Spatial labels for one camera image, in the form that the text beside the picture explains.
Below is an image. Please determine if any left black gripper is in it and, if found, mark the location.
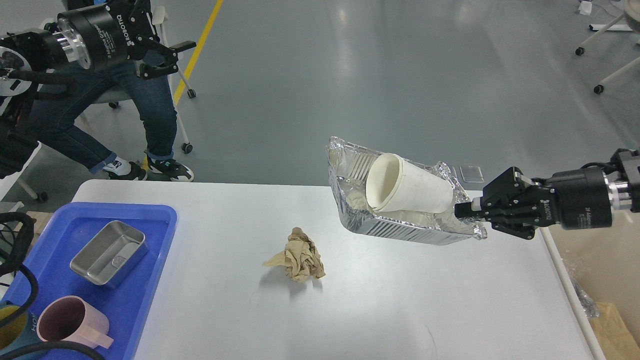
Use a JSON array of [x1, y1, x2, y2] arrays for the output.
[[55, 0, 197, 80]]

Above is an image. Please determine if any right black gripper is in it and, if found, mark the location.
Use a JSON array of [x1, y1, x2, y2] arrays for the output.
[[454, 166, 613, 240]]

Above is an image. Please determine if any white paper cup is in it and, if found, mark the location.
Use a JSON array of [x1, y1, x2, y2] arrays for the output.
[[365, 153, 454, 214]]

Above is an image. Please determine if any aluminium foil tray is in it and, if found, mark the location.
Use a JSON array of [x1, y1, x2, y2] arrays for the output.
[[326, 136, 488, 246]]

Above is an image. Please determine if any steel rectangular container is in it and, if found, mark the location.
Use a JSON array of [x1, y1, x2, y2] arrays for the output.
[[70, 220, 149, 289]]

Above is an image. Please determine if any brown paper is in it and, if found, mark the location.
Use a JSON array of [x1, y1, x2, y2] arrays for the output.
[[262, 227, 326, 284]]

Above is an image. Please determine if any pink mug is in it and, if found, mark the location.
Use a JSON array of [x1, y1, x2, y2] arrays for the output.
[[36, 295, 114, 349]]

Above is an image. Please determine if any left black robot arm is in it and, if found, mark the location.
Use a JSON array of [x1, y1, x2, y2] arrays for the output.
[[1, 0, 197, 178]]

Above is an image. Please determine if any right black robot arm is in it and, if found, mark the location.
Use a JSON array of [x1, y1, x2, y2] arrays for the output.
[[454, 148, 640, 239]]

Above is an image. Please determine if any right floor plate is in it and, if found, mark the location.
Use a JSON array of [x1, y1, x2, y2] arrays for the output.
[[458, 165, 485, 183]]

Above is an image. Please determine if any white plastic bin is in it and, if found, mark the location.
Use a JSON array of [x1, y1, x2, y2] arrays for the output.
[[541, 216, 640, 360]]

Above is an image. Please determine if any person in black clothes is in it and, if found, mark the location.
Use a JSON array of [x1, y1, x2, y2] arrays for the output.
[[29, 61, 195, 182]]

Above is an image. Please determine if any white side table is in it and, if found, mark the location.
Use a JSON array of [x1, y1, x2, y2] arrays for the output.
[[0, 143, 42, 201]]

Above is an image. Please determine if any wooden block with hole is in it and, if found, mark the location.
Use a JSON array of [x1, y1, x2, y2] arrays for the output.
[[26, 210, 53, 237]]

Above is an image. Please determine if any white wheeled furniture base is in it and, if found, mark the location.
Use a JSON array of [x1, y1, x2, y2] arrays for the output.
[[574, 0, 640, 96]]

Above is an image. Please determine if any blue plastic tray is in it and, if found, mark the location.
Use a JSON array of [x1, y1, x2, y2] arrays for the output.
[[24, 202, 178, 360]]

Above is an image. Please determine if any blue mug yellow inside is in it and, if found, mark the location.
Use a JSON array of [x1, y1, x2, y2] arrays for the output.
[[0, 301, 42, 360]]

